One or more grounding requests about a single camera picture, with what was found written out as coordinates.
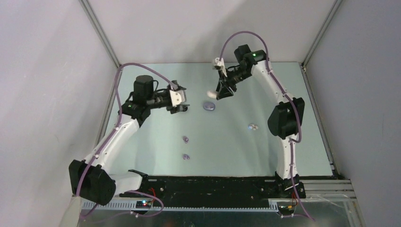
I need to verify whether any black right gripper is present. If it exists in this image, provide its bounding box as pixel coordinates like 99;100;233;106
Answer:
216;66;252;100

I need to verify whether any white earbud charging case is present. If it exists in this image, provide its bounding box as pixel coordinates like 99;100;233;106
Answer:
207;90;218;99

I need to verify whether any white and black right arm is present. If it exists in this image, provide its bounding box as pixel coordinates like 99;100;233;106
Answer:
208;44;305;198

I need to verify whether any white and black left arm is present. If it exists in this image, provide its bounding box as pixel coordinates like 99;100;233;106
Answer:
69;75;188;205

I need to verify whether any purple earbud charging case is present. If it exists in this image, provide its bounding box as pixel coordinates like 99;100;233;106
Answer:
203;101;216;111

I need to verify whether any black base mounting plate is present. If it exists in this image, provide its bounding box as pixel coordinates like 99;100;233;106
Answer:
138;175;306;209

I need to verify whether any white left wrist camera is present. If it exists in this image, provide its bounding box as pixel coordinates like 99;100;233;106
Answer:
169;86;187;107

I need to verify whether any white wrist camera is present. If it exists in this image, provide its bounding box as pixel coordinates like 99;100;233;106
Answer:
169;86;187;107
212;57;225;70

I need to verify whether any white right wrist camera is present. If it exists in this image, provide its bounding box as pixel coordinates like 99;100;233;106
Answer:
212;57;225;70

